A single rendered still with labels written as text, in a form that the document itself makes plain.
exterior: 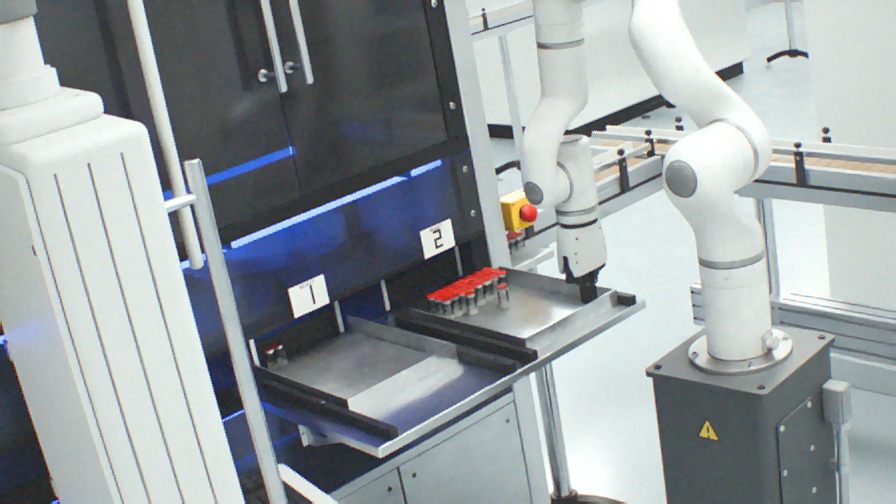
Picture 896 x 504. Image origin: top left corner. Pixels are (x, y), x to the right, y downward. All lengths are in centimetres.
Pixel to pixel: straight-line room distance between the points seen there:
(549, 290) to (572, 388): 163
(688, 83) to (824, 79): 163
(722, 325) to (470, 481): 87
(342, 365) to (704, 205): 80
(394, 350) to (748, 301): 72
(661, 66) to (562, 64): 23
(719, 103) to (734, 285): 31
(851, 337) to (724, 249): 111
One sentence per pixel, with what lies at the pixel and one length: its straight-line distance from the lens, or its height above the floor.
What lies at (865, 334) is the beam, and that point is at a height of 50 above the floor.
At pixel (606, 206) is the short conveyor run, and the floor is 87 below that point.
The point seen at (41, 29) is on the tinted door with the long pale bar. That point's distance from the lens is 211.
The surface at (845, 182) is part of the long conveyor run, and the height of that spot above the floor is 91.
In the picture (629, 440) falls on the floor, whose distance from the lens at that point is 380.
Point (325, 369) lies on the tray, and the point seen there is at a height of 88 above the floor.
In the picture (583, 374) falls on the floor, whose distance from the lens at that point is 428.
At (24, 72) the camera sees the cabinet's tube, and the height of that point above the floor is 163.
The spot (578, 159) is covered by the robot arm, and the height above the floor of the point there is 121.
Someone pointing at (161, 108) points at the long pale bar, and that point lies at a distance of 212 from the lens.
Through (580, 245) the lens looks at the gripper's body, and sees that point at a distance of 234.
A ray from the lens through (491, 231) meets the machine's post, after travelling 269.
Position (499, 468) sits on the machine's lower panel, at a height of 44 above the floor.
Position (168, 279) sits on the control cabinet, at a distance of 160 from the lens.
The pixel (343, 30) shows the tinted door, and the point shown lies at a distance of 242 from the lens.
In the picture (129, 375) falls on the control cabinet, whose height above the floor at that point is 124.
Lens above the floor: 180
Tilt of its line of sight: 18 degrees down
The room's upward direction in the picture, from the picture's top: 11 degrees counter-clockwise
